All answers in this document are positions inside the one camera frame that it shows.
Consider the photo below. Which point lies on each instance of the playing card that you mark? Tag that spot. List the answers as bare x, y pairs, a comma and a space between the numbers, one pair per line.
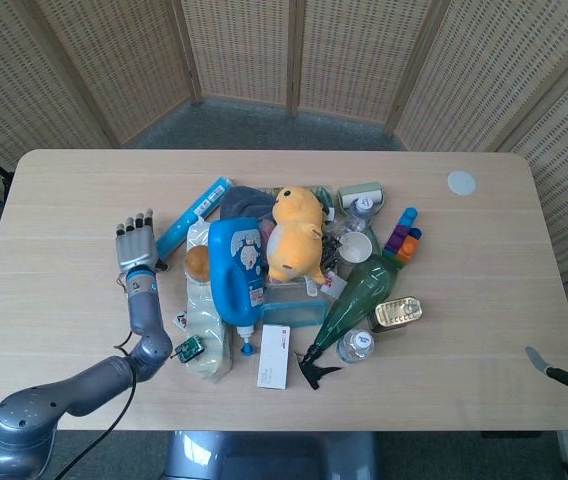
180, 320

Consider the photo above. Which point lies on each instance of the pale green lint roller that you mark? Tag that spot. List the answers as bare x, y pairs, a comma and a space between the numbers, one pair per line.
359, 191

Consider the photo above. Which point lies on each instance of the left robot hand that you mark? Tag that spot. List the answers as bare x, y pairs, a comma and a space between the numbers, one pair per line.
136, 247

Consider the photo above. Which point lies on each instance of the light blue tube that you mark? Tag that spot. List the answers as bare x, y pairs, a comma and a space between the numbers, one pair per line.
199, 210

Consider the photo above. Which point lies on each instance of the white cardboard box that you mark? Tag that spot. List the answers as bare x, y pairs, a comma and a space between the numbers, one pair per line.
275, 357

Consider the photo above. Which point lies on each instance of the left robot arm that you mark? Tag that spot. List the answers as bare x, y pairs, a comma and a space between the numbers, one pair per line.
144, 310

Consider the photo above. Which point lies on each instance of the blue detergent bottle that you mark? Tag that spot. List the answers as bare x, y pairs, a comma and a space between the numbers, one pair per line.
234, 280

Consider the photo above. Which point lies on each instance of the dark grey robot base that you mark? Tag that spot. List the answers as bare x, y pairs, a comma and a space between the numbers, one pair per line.
269, 457

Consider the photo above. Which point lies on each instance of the dark blue folded cloth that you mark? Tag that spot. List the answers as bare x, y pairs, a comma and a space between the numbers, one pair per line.
244, 202

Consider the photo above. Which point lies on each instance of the woven bamboo folding screen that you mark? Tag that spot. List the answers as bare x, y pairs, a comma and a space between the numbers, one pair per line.
239, 50

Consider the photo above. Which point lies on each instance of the clear water bottle white cap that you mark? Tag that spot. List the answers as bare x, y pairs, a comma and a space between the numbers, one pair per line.
356, 345
361, 210

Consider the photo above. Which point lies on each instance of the green snack packet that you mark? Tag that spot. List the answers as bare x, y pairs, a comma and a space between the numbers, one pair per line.
325, 194

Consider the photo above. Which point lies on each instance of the clear container with blue lid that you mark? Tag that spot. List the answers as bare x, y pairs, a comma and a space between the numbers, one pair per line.
294, 313

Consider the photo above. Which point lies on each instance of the green spray bottle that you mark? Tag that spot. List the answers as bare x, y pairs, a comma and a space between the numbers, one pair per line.
359, 295

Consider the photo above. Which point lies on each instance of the black binder clips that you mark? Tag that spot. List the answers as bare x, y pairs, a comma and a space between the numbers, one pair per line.
331, 250

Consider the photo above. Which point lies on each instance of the golden tin can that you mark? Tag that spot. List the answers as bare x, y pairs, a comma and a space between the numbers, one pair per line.
398, 311

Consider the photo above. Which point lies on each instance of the small green circuit board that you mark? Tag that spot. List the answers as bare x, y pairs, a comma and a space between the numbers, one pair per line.
188, 348

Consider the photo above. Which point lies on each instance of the red and white packet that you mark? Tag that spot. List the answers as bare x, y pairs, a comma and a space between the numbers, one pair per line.
333, 283

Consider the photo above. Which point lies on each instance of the colourful building block stack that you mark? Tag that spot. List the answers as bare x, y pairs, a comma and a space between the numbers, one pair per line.
404, 240

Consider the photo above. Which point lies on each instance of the white paper cup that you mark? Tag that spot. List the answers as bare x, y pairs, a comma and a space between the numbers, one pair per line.
355, 246

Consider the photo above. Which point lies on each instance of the bread in clear bag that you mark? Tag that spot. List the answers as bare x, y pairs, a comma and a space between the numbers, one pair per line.
204, 310

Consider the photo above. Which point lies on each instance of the yellow plush toy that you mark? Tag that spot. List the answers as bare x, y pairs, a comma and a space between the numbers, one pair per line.
294, 240

